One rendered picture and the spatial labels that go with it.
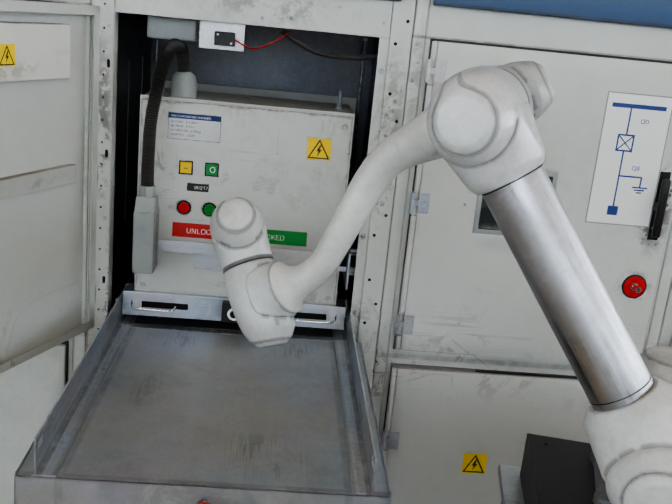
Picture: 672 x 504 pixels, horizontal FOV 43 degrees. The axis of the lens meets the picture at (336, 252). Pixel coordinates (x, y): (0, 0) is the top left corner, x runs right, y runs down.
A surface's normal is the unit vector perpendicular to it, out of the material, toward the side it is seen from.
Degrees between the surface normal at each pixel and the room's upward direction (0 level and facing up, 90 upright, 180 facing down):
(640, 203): 90
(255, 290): 71
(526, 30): 90
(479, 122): 87
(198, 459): 0
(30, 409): 90
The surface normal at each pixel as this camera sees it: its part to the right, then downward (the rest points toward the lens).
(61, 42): 0.93, 0.18
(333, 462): 0.10, -0.96
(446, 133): -0.34, 0.11
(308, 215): 0.05, 0.28
